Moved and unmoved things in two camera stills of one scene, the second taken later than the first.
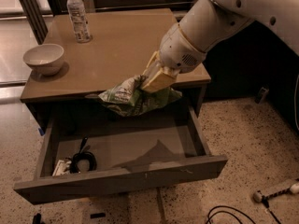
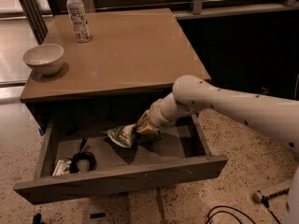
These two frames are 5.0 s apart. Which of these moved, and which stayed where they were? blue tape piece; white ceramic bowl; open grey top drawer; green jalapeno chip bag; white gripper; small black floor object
Moved: white gripper; green jalapeno chip bag
Stayed: open grey top drawer; small black floor object; white ceramic bowl; blue tape piece
